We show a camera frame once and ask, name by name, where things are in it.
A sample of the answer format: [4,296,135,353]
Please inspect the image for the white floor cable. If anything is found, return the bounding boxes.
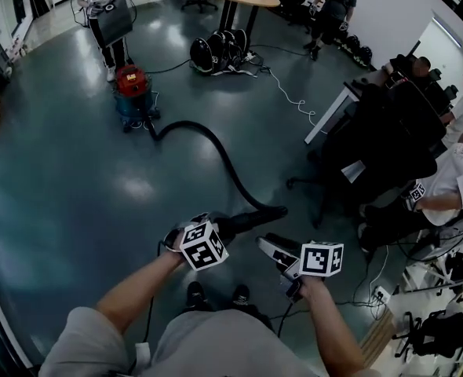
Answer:
[268,68,329,135]

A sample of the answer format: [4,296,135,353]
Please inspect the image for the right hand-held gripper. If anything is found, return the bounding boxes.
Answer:
[255,232,345,305]

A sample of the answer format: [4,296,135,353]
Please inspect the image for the red and teal vacuum cleaner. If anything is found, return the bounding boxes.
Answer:
[112,64,162,134]

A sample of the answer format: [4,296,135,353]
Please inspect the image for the person's left forearm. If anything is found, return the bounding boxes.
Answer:
[96,249,191,335]

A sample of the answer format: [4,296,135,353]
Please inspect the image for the white desk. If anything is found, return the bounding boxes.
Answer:
[304,68,397,145]

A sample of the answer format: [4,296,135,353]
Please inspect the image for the black helmet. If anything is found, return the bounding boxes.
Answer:
[234,28,251,57]
[188,36,221,75]
[224,29,241,60]
[210,30,232,68]

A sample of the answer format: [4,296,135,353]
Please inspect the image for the person's grey shirt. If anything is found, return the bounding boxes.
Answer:
[38,306,370,377]

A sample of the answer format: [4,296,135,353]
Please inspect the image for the small black office chair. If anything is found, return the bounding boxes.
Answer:
[396,308,463,363]

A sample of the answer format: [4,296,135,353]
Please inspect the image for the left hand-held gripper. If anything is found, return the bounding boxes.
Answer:
[161,211,231,272]

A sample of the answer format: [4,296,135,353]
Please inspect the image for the wooden slatted platform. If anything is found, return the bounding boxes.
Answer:
[359,308,397,368]

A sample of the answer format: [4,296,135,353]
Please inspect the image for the black vacuum hose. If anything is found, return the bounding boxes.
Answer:
[148,119,290,237]

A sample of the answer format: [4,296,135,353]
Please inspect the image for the person's right forearm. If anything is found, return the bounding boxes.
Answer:
[300,276,368,372]

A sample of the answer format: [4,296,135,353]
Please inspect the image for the person's black trousers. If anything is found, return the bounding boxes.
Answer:
[180,302,275,333]

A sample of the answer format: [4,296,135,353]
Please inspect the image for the large black office chair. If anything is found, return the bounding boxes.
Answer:
[286,80,448,229]

